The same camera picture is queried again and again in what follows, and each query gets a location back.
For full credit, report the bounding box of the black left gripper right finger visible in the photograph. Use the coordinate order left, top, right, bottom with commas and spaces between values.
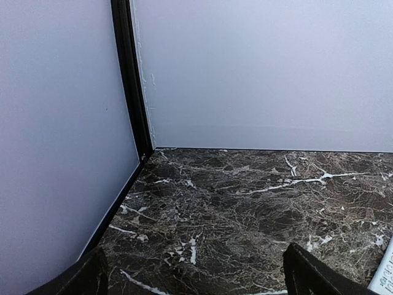
283, 243, 374, 295

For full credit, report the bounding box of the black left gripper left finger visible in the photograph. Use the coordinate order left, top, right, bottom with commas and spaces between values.
45, 247, 108, 294

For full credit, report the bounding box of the white remote control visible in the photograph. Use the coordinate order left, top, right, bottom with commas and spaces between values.
368, 238, 393, 295

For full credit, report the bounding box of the black left corner post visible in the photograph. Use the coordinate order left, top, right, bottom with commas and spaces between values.
111, 0, 154, 163

